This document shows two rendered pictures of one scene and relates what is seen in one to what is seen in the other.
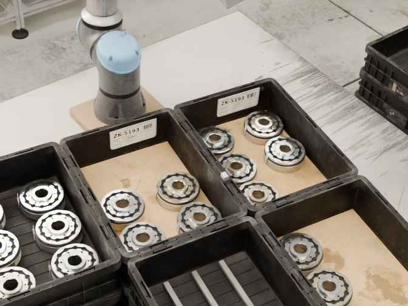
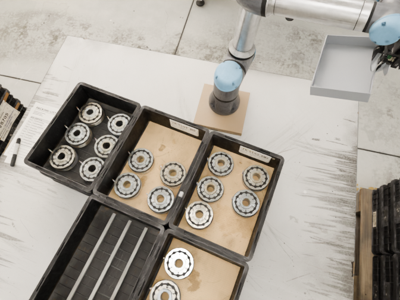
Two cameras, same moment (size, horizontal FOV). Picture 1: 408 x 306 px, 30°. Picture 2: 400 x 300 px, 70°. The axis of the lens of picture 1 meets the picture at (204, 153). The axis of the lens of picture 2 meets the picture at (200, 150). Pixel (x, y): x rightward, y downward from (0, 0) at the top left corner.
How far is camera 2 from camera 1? 1.20 m
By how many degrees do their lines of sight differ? 37
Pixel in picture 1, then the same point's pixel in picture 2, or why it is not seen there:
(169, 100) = (255, 115)
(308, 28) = not seen: outside the picture
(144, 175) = (173, 151)
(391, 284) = not seen: outside the picture
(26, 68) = (274, 37)
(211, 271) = (139, 227)
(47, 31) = (302, 23)
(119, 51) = (224, 77)
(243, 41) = (336, 110)
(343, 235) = (215, 276)
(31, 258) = (89, 149)
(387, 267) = not seen: outside the picture
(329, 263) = (189, 282)
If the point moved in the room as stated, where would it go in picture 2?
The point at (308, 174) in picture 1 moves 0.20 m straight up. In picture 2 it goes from (244, 225) to (253, 215)
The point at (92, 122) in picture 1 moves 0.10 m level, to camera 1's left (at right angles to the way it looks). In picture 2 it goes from (205, 99) to (192, 85)
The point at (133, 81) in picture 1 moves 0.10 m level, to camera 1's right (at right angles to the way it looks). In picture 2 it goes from (225, 96) to (240, 112)
